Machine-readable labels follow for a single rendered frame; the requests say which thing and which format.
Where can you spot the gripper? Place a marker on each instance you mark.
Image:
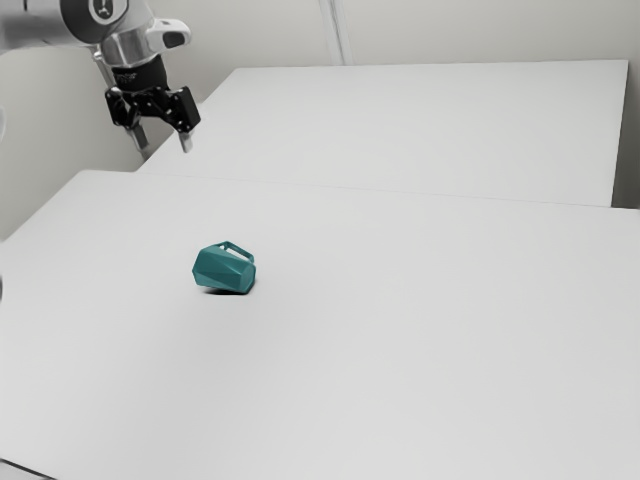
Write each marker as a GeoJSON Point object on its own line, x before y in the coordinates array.
{"type": "Point", "coordinates": [137, 76]}

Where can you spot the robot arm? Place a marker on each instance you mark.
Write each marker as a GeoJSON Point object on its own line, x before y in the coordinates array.
{"type": "Point", "coordinates": [80, 22]}

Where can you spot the teal faceted mug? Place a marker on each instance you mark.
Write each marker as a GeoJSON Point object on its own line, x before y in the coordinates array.
{"type": "Point", "coordinates": [223, 270]}

